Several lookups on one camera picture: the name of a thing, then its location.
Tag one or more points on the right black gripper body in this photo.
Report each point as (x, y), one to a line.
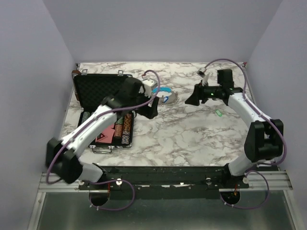
(207, 92)

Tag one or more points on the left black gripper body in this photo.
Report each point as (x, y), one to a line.
(141, 99)

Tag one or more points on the green key tag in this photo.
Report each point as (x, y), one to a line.
(218, 113)

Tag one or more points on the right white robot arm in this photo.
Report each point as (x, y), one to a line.
(263, 141)

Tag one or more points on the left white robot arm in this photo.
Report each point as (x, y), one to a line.
(63, 155)

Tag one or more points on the blue silicone band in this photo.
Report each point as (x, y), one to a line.
(164, 91)

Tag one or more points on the orange lower chip stack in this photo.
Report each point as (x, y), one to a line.
(119, 128)

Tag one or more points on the black poker chip case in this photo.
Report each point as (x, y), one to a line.
(91, 91)

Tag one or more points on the green poker chip stack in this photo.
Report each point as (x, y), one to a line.
(85, 116)

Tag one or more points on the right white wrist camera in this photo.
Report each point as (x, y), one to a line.
(205, 76)

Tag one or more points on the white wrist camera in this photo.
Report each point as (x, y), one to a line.
(148, 85)
(205, 76)

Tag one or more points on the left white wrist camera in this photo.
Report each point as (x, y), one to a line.
(148, 85)

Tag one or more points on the black mounting base plate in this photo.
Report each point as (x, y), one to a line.
(158, 182)

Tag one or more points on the aluminium frame rail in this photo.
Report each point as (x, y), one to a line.
(261, 206)

